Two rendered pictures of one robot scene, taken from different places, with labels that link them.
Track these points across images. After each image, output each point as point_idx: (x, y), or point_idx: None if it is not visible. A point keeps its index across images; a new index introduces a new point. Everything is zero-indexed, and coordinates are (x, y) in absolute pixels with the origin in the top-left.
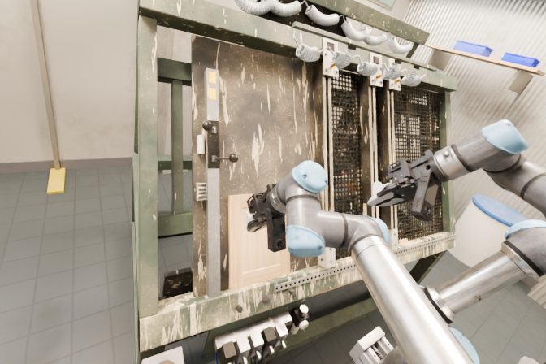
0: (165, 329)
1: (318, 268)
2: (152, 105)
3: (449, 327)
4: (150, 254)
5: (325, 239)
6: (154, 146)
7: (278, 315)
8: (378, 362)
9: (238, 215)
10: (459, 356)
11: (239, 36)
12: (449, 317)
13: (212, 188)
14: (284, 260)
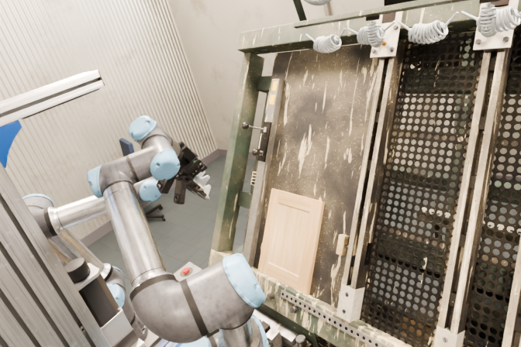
0: None
1: (335, 311)
2: (238, 111)
3: (207, 341)
4: (221, 211)
5: None
6: (234, 140)
7: (287, 328)
8: None
9: (274, 208)
10: (67, 204)
11: (292, 45)
12: (219, 339)
13: (258, 177)
14: (303, 276)
